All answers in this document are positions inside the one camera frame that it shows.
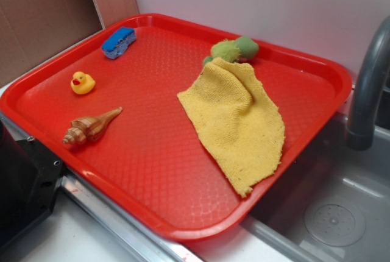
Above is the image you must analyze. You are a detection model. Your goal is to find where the yellow knitted cloth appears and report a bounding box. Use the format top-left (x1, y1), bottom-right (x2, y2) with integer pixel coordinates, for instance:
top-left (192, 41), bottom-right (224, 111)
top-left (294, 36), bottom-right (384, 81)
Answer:
top-left (177, 58), bottom-right (285, 198)

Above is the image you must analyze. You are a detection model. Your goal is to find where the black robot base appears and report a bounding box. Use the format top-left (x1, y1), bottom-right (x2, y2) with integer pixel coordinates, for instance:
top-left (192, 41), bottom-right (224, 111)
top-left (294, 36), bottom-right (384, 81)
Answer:
top-left (1, 124), bottom-right (65, 250)

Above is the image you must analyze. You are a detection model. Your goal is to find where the grey faucet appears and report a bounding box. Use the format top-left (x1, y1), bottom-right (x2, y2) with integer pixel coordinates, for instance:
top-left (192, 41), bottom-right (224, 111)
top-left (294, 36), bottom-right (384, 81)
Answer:
top-left (345, 18), bottom-right (389, 150)

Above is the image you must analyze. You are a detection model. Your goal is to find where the grey sink basin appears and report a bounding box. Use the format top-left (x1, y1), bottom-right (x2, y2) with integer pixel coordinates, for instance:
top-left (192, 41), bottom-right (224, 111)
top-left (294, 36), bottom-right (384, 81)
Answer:
top-left (242, 115), bottom-right (389, 261)

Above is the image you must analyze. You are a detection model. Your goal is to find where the green plush animal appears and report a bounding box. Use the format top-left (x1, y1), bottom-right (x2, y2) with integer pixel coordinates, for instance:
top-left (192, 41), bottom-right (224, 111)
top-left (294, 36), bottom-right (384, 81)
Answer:
top-left (203, 36), bottom-right (260, 65)

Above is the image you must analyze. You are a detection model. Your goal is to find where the brown cardboard panel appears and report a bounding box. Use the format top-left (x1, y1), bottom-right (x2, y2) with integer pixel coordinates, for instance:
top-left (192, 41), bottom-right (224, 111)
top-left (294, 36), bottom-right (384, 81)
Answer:
top-left (1, 0), bottom-right (138, 87)

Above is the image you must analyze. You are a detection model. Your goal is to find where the yellow rubber duck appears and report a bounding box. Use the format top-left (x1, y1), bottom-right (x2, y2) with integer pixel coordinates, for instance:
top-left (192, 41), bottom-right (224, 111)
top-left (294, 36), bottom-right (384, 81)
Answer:
top-left (71, 71), bottom-right (96, 95)

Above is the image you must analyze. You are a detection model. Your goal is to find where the brown striped seashell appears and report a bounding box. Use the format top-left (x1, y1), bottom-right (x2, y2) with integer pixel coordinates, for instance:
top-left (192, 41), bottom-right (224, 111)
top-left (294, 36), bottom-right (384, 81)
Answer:
top-left (62, 107), bottom-right (122, 145)

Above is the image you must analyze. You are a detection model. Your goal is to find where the blue sponge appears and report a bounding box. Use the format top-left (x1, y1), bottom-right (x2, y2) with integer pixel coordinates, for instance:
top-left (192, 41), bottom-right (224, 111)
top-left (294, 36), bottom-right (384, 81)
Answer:
top-left (101, 27), bottom-right (137, 60)

